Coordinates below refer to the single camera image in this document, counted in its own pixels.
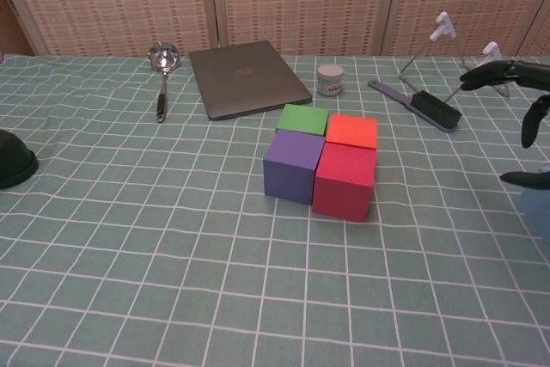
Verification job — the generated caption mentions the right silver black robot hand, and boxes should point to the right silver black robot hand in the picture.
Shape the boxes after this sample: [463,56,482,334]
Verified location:
[459,59,550,191]

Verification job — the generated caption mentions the blue cube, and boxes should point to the blue cube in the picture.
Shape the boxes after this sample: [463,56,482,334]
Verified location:
[517,167,550,248]

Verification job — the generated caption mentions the orange cube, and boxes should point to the orange cube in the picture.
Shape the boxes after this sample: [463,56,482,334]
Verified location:
[325,113,379,152]

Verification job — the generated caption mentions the pink cube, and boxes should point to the pink cube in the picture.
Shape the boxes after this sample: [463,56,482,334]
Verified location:
[312,142,378,225]

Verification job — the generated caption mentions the green cube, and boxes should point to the green cube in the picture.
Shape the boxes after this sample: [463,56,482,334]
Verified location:
[275,104,330,138]

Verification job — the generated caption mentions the purple cube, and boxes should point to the purple cube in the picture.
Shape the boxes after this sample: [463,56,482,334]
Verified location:
[263,129,327,206]

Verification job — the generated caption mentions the grey brush black bristles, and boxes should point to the grey brush black bristles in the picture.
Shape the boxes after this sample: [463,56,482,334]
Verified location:
[367,80,464,133]

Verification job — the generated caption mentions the small white jar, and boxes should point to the small white jar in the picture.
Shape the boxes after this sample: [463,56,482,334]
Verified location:
[316,64,345,98]

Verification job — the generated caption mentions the bamboo folding screen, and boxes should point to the bamboo folding screen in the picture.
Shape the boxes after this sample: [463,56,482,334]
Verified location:
[0,0,550,58]

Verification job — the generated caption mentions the grey closed laptop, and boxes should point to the grey closed laptop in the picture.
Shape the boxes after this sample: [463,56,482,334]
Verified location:
[188,40,314,122]

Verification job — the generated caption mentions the green checked tablecloth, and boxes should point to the green checked tablecloth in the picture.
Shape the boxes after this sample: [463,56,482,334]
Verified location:
[0,53,550,367]

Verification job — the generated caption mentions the black dome-shaped object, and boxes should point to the black dome-shaped object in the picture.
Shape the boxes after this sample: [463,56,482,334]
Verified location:
[0,128,40,190]

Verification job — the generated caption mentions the wire stand white clips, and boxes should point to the wire stand white clips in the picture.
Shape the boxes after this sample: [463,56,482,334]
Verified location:
[398,11,512,104]

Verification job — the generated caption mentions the steel ladle black handle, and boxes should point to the steel ladle black handle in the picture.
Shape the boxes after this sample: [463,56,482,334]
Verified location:
[147,41,180,124]

